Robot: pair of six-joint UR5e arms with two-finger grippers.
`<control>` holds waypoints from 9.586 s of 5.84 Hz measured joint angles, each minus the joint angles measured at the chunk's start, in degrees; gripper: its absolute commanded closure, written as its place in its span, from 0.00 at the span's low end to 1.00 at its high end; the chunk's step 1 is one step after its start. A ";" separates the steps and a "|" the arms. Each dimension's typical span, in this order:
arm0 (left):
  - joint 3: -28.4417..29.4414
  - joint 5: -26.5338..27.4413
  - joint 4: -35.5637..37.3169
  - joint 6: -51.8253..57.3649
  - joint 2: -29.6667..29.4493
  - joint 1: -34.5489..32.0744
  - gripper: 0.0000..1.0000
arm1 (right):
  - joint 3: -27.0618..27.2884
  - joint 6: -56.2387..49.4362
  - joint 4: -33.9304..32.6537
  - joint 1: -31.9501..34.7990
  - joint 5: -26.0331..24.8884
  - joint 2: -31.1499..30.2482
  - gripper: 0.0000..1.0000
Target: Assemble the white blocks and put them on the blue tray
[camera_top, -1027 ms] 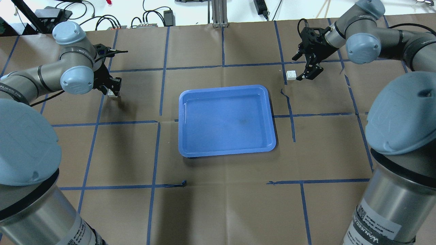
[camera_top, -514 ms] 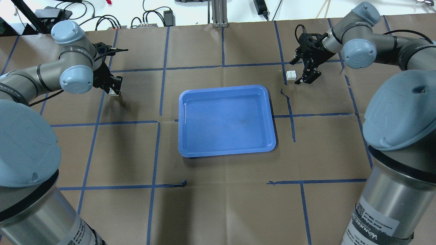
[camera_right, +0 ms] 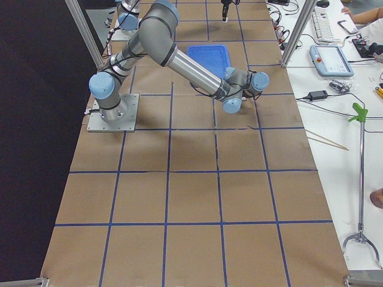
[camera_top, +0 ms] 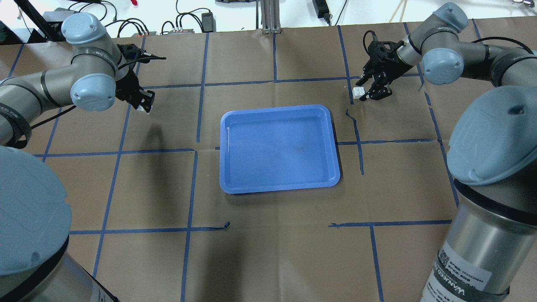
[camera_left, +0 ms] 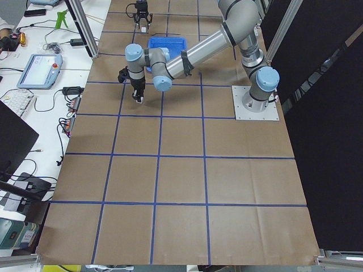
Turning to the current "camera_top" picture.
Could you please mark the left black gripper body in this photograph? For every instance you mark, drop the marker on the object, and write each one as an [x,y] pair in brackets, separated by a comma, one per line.
[125,87]

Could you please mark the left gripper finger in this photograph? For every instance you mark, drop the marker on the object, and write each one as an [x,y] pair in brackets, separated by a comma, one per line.
[143,97]

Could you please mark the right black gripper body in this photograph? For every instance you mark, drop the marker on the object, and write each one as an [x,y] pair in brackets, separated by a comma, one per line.
[390,61]

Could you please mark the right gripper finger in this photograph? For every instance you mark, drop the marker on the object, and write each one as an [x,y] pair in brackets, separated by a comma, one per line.
[377,92]
[364,78]

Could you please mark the white block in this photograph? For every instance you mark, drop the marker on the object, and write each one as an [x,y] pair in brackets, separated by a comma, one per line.
[147,107]
[358,92]

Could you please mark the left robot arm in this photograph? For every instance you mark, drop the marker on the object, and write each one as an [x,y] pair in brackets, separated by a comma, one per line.
[35,216]

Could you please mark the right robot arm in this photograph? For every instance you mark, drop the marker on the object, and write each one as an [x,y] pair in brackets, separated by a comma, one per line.
[492,152]

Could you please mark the blue plastic tray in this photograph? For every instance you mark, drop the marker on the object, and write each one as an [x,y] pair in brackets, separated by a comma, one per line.
[275,149]

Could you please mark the black power strip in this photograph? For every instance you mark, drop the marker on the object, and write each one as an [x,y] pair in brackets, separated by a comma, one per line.
[321,8]

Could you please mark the black power adapter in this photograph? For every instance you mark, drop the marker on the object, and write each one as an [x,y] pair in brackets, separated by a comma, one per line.
[208,22]

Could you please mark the aluminium extrusion post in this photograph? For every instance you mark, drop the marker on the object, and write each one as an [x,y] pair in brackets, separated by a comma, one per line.
[270,17]

